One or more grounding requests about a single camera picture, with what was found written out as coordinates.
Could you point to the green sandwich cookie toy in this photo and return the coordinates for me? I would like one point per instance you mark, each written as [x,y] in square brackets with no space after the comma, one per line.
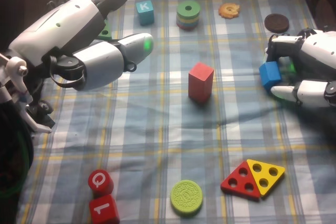
[186,197]

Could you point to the green triangle with holes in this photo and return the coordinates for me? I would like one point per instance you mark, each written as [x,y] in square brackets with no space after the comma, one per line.
[109,36]

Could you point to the red cube with number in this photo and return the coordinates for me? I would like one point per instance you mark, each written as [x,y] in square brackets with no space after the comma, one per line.
[105,216]

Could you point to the tan flower cookie toy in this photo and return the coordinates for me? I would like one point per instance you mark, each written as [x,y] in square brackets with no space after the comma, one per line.
[228,11]

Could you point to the blue wooden cube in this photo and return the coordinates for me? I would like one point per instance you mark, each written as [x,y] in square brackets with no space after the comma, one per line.
[270,75]

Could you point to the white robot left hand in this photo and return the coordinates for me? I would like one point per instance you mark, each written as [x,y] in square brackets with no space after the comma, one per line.
[60,24]

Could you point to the blue plaid cloth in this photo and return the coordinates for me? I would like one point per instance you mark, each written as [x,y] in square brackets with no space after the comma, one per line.
[157,129]

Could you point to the dark brown cookie toy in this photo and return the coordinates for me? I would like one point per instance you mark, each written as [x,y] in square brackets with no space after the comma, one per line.
[277,23]

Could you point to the red cylinder with letter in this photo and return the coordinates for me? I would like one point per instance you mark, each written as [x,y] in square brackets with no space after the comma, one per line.
[107,187]

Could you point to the red triangle with holes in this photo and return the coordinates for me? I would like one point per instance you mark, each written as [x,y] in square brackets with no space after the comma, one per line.
[240,180]

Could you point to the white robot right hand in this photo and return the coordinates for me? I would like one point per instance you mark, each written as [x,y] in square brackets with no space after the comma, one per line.
[320,48]

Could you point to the teal cube with letter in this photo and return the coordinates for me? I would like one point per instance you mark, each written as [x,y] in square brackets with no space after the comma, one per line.
[144,16]

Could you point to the yellow triangle with holes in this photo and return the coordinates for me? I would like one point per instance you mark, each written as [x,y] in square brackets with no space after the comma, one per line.
[264,173]

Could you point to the tall red block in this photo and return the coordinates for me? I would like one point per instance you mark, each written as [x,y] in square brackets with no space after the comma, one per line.
[200,82]

